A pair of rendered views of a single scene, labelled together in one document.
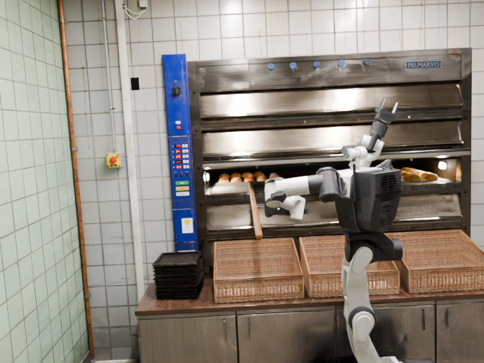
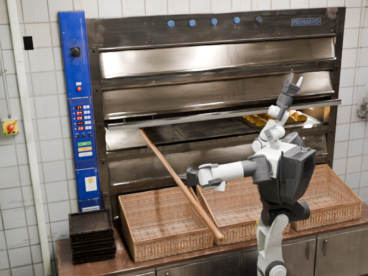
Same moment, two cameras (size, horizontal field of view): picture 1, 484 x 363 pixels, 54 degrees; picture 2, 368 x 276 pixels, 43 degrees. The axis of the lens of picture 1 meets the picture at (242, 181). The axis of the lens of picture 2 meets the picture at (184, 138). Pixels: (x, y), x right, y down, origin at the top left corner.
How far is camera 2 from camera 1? 94 cm
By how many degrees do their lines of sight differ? 20
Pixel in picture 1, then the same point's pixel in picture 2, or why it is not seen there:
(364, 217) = (287, 194)
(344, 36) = not seen: outside the picture
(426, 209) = not seen: hidden behind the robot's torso
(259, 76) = (159, 33)
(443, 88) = (320, 43)
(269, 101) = (168, 59)
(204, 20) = not seen: outside the picture
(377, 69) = (267, 26)
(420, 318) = (305, 250)
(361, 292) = (276, 249)
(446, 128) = (320, 79)
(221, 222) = (124, 177)
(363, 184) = (288, 166)
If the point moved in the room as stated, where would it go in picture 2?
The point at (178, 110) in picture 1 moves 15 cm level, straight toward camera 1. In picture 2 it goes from (78, 71) to (83, 75)
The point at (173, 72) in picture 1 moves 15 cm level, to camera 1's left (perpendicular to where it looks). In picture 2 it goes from (72, 31) to (47, 32)
